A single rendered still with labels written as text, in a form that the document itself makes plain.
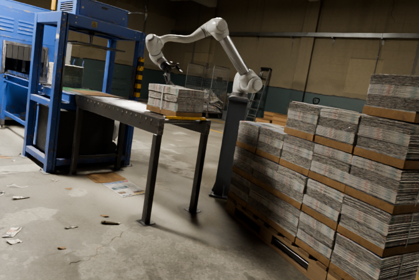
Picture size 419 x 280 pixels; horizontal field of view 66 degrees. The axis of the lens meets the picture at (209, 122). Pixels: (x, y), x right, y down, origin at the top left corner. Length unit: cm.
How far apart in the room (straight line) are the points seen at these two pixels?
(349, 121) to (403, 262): 80
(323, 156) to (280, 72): 830
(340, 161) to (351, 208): 27
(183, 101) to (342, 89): 731
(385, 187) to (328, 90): 779
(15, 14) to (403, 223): 530
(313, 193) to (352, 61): 748
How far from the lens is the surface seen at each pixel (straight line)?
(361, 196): 198
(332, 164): 210
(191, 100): 256
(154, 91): 269
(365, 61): 937
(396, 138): 186
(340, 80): 951
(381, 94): 194
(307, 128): 224
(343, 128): 205
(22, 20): 572
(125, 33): 373
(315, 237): 223
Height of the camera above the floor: 110
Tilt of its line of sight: 7 degrees down
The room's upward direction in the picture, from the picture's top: 9 degrees clockwise
